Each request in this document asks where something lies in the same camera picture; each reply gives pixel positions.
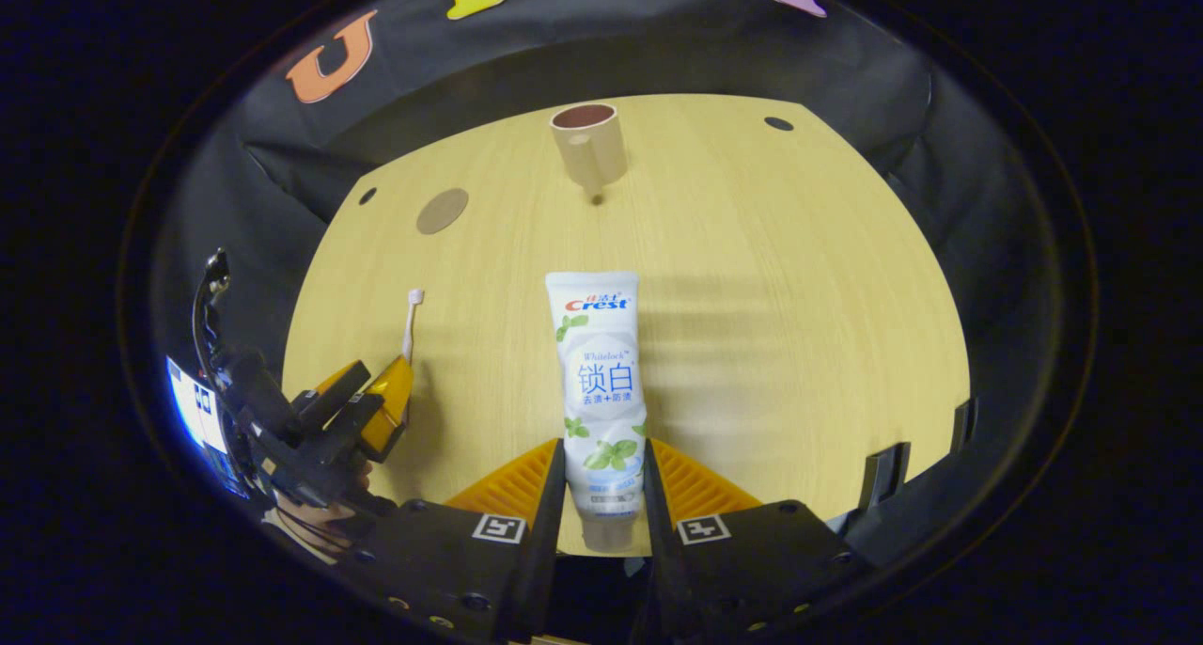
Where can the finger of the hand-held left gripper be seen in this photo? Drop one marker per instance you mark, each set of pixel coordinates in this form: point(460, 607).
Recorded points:
point(390, 410)
point(338, 389)

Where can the round brown coaster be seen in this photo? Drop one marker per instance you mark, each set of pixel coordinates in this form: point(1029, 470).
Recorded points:
point(443, 211)

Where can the beige cup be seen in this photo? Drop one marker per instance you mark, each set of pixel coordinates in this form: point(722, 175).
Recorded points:
point(592, 151)

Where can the lit computer monitor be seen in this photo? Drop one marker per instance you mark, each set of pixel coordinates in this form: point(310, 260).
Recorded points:
point(197, 410)

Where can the black backdrop cloth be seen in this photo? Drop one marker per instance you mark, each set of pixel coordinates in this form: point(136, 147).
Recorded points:
point(658, 53)

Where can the white toothbrush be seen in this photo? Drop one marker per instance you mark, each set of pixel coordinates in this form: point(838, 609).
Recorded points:
point(410, 330)

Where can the wooden desktop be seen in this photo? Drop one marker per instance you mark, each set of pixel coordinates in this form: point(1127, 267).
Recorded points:
point(771, 344)

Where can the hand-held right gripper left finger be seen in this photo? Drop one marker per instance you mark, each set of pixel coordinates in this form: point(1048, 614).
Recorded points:
point(545, 532)

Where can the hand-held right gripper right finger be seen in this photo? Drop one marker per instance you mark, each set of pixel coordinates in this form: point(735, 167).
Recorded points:
point(663, 532)

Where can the white toothpaste tube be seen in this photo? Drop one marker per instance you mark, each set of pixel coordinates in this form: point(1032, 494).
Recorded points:
point(601, 382)

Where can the black desk edge clamp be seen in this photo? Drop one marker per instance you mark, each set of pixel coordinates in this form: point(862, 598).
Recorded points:
point(963, 426)

